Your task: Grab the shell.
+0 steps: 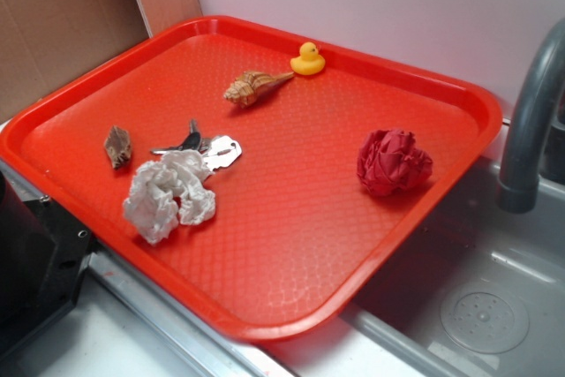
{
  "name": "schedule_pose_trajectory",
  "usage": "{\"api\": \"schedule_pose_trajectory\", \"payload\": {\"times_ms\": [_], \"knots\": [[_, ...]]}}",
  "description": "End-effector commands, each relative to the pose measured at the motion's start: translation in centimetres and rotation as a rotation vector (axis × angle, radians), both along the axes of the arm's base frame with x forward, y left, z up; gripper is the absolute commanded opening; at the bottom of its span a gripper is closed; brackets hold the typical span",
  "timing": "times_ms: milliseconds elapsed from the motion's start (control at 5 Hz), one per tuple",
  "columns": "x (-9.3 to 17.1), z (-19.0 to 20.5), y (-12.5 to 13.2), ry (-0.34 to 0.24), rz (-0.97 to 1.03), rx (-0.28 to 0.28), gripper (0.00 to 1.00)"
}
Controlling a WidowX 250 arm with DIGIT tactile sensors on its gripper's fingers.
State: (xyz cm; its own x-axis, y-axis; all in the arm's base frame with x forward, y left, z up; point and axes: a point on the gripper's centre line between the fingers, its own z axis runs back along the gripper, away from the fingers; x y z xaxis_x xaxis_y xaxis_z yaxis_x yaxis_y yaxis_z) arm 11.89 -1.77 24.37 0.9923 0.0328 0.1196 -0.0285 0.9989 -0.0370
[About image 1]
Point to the brown spiral conch shell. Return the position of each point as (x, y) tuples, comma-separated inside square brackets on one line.
[(248, 87)]

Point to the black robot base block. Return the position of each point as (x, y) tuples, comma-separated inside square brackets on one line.
[(44, 255)]

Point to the red plastic tray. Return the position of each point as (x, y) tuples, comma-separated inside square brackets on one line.
[(295, 235)]

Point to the silver key bunch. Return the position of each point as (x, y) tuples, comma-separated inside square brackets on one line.
[(218, 153)]

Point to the yellow rubber duck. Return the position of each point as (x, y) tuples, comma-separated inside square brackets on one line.
[(309, 61)]

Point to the crumpled red paper ball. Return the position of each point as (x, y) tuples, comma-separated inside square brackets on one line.
[(390, 161)]

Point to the crumpled white tissue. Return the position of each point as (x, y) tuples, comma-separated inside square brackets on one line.
[(167, 193)]

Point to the small brown wood piece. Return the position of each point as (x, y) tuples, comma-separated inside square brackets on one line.
[(118, 147)]

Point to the grey plastic sink basin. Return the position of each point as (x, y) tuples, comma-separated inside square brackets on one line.
[(473, 291)]

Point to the grey sink faucet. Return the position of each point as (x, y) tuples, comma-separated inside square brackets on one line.
[(534, 146)]

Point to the brown cardboard panel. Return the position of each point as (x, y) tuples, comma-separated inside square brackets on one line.
[(46, 44)]

